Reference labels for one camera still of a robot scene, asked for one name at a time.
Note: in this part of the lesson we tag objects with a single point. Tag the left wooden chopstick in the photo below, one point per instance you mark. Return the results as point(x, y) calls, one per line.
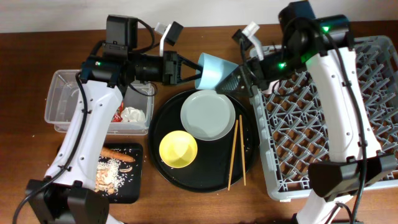
point(232, 155)

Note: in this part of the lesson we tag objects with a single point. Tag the red snack wrapper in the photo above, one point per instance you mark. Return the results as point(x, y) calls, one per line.
point(117, 116)

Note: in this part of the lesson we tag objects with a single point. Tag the white tissue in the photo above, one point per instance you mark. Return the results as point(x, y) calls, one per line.
point(130, 114)

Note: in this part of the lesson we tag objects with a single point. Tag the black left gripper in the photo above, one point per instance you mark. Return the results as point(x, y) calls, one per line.
point(172, 68)

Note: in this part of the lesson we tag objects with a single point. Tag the black round tray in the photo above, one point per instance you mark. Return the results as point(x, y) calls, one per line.
point(209, 171)

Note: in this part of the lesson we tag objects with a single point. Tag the yellow bowl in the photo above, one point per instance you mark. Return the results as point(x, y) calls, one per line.
point(178, 149)

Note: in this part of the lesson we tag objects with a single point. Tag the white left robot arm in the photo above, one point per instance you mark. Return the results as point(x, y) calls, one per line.
point(67, 194)

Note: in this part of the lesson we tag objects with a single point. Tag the right wooden chopstick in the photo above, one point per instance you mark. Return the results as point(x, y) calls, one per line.
point(242, 148)

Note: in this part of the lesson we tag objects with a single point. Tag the rice and food scraps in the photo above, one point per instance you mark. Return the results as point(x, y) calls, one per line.
point(111, 176)

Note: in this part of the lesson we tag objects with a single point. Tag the light blue plastic cup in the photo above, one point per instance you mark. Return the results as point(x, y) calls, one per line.
point(215, 70)

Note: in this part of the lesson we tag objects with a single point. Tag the wooden chopstick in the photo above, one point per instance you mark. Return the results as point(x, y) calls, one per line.
point(232, 155)
point(242, 148)

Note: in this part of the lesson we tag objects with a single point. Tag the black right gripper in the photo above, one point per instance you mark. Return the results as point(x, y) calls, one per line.
point(257, 72)

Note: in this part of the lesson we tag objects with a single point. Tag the grey round plate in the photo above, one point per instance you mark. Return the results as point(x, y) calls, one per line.
point(207, 116)

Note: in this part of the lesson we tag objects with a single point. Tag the black rectangular tray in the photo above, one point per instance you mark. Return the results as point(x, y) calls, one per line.
point(130, 186)

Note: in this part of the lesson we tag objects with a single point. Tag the grey dishwasher rack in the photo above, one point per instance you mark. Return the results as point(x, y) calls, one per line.
point(292, 130)

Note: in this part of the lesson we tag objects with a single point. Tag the clear plastic bin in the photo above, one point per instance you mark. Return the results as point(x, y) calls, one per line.
point(63, 96)

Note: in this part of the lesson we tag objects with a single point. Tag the orange carrot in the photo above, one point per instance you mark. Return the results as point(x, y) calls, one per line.
point(106, 152)

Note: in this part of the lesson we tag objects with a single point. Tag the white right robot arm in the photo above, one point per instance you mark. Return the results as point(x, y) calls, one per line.
point(323, 47)

